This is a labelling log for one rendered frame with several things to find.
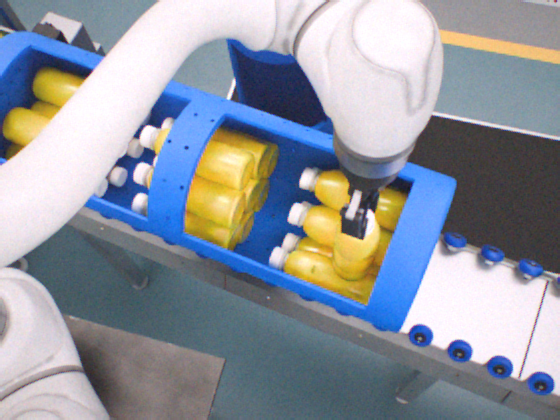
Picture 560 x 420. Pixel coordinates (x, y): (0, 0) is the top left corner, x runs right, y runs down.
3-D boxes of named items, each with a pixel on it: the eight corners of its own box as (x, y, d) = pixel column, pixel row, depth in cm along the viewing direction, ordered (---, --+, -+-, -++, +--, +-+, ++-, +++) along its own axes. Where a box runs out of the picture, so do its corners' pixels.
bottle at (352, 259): (325, 252, 112) (328, 211, 94) (361, 237, 112) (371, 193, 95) (342, 288, 109) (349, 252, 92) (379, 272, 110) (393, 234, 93)
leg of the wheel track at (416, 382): (409, 406, 204) (444, 380, 146) (392, 399, 205) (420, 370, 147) (415, 389, 206) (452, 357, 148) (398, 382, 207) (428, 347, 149)
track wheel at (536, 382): (559, 383, 110) (558, 376, 112) (533, 373, 111) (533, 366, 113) (548, 401, 113) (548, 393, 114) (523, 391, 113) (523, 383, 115)
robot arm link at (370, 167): (432, 98, 66) (424, 126, 72) (351, 71, 68) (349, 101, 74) (403, 171, 63) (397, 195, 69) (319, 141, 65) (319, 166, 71)
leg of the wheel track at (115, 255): (143, 292, 225) (82, 229, 167) (129, 286, 226) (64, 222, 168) (151, 277, 227) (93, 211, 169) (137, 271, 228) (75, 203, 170)
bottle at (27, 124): (4, 146, 123) (84, 179, 119) (-1, 115, 118) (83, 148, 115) (28, 130, 128) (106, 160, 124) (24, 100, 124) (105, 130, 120)
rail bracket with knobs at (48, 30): (59, 85, 152) (42, 59, 143) (34, 76, 154) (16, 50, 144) (79, 53, 155) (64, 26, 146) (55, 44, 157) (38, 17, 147)
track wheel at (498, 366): (516, 367, 112) (517, 359, 113) (492, 357, 113) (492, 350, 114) (506, 384, 114) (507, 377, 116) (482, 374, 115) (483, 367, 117)
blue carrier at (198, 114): (390, 351, 117) (413, 306, 91) (2, 189, 136) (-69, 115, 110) (438, 221, 128) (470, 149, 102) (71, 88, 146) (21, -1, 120)
